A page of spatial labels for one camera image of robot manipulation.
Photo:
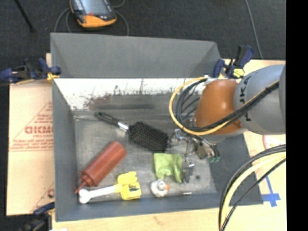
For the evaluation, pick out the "red-brown squeeze bottle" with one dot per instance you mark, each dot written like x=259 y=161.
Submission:
x=104 y=162

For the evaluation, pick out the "green cloth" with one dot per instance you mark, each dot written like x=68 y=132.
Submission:
x=166 y=165

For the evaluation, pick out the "white toy bone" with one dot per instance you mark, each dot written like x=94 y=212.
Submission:
x=96 y=193

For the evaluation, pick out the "brown cardboard board red print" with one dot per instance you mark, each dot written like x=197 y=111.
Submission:
x=29 y=153

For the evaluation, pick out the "yellow toy block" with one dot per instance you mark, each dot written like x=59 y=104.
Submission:
x=127 y=185

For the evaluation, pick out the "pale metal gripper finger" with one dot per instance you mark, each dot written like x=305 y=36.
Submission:
x=188 y=169
x=177 y=135

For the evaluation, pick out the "black hairbrush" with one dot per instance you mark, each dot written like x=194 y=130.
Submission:
x=148 y=136

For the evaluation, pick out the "white toy duck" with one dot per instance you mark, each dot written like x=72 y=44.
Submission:
x=158 y=188

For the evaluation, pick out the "grey metal bin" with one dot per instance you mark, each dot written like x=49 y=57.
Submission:
x=134 y=61

